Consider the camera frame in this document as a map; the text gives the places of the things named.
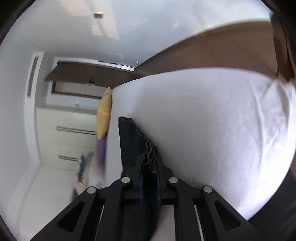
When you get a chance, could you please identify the yellow cushion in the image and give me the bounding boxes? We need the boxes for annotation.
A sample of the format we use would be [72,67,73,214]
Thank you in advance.
[96,87,112,140]

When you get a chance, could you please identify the brown wooden door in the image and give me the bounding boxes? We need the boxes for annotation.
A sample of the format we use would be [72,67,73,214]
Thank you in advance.
[45,62,135,88]

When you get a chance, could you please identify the purple cushion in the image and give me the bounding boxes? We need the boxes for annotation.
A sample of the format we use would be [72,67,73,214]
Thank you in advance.
[96,134,107,166]

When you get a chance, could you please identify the black denim pants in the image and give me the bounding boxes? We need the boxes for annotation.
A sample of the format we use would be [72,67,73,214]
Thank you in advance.
[118,116,162,240]

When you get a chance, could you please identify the cream wardrobe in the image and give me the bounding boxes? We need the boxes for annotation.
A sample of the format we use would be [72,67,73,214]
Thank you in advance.
[36,108,96,172]

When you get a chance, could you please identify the white bed mattress sheet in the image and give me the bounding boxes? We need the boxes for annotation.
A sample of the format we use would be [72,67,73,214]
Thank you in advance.
[105,67,296,241]

